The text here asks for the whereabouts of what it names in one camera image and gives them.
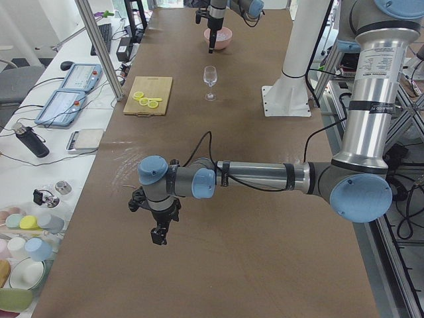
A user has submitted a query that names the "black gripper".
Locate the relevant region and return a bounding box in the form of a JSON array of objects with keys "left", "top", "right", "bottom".
[
  {"left": 150, "top": 197, "right": 182, "bottom": 244},
  {"left": 207, "top": 16, "right": 224, "bottom": 54}
]

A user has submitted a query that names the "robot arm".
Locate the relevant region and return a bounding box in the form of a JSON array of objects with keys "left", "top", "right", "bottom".
[
  {"left": 151, "top": 1, "right": 264, "bottom": 245},
  {"left": 129, "top": 1, "right": 423, "bottom": 245}
]

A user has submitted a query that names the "pile of clear ice cubes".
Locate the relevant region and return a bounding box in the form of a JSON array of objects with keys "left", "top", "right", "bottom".
[{"left": 217, "top": 29, "right": 231, "bottom": 42}]

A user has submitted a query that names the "clear wine glass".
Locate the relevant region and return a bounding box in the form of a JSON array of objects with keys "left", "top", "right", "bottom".
[{"left": 203, "top": 66, "right": 217, "bottom": 101}]

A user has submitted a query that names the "pink bowl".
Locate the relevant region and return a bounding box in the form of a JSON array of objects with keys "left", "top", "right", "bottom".
[{"left": 203, "top": 26, "right": 233, "bottom": 50}]

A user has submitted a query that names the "wooden cutting board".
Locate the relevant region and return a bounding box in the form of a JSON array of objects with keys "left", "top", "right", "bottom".
[{"left": 123, "top": 76, "right": 173, "bottom": 116}]

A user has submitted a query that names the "black power box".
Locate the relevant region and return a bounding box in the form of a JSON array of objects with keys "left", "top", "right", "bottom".
[{"left": 116, "top": 36, "right": 138, "bottom": 62}]

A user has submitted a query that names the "lemon slice middle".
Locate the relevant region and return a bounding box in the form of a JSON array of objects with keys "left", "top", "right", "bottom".
[{"left": 138, "top": 97, "right": 149, "bottom": 106}]

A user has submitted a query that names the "lemon slice far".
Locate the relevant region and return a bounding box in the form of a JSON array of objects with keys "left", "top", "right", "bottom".
[{"left": 132, "top": 91, "right": 144, "bottom": 101}]

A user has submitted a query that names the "steel cup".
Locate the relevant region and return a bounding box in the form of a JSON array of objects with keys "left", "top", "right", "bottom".
[{"left": 54, "top": 180, "right": 73, "bottom": 195}]

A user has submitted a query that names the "black keyboard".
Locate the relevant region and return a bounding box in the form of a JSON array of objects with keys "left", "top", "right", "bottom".
[{"left": 97, "top": 23, "right": 113, "bottom": 54}]

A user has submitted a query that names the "white kitchen scale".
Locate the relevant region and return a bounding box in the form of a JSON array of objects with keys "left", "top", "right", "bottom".
[{"left": 66, "top": 129, "right": 104, "bottom": 154}]

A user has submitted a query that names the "blue teach pendant far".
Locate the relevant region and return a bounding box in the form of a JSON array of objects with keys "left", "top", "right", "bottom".
[{"left": 60, "top": 64, "right": 102, "bottom": 93}]

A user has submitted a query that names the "blue teach pendant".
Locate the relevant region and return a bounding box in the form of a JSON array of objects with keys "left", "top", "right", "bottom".
[
  {"left": 34, "top": 89, "right": 86, "bottom": 128},
  {"left": 60, "top": 64, "right": 102, "bottom": 93}
]

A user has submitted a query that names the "black computer mouse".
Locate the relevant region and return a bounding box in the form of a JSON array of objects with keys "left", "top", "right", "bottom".
[{"left": 60, "top": 61, "right": 74, "bottom": 71}]

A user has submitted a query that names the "blue teach pendant near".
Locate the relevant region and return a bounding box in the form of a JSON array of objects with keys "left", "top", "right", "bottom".
[{"left": 34, "top": 89, "right": 86, "bottom": 128}]

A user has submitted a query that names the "black water bottle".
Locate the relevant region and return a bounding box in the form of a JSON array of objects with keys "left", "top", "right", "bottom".
[{"left": 12, "top": 123, "right": 50, "bottom": 158}]

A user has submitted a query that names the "grey office chair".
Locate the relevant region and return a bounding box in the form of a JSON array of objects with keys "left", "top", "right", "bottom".
[{"left": 1, "top": 59, "right": 46, "bottom": 106}]

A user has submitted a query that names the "lemon slice near handle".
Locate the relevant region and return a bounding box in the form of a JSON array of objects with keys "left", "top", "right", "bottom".
[{"left": 147, "top": 101, "right": 159, "bottom": 109}]

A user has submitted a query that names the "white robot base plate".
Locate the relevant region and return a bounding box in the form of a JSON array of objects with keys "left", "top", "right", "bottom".
[{"left": 262, "top": 0, "right": 333, "bottom": 117}]

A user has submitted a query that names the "aluminium frame post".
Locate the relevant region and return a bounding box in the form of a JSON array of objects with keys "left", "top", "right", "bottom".
[{"left": 75, "top": 0, "right": 124, "bottom": 101}]

